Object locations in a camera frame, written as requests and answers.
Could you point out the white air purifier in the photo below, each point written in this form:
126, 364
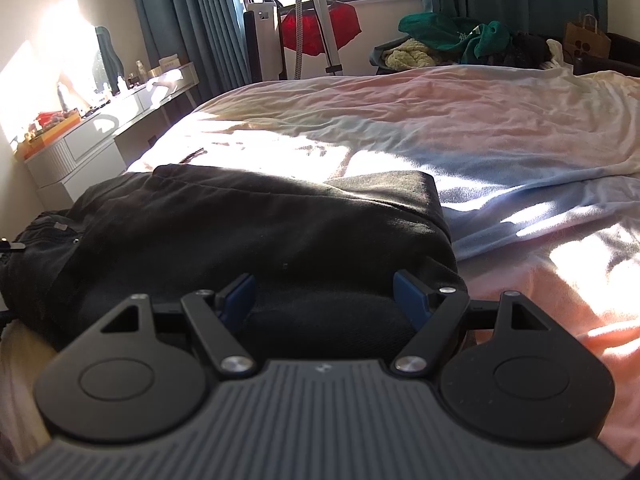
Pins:
262, 40

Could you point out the orange box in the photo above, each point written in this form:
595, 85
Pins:
50, 132

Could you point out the wavy teal table mirror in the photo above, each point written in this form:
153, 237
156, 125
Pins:
107, 55

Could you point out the brown paper bag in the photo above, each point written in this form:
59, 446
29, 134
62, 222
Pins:
590, 42

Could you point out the white clothes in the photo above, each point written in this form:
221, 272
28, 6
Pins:
557, 52

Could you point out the red cloth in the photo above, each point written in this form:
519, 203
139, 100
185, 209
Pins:
345, 22

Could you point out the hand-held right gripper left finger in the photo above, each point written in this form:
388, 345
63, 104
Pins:
237, 297

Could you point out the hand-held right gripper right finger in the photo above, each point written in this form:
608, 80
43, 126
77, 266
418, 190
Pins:
410, 300

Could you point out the black armchair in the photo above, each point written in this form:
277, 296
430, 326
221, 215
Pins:
625, 50

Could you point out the black clothes heap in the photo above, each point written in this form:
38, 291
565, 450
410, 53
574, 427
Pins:
530, 45

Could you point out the bed with pastel sheet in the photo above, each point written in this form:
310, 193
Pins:
450, 110

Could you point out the cream box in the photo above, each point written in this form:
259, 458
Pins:
170, 62

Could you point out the standing garment steamer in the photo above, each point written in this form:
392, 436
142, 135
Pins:
327, 35

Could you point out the green garment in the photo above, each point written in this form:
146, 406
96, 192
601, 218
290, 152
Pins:
440, 30

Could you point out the white vanity table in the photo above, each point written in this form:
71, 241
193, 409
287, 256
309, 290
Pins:
90, 145

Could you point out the cream knitted garment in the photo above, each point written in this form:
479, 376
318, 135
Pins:
410, 55

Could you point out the black pants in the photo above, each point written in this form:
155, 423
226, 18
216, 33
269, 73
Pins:
250, 220

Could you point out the small dark hair clip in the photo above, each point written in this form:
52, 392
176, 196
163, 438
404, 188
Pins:
195, 155

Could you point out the small glass bottle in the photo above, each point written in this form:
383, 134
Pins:
140, 71

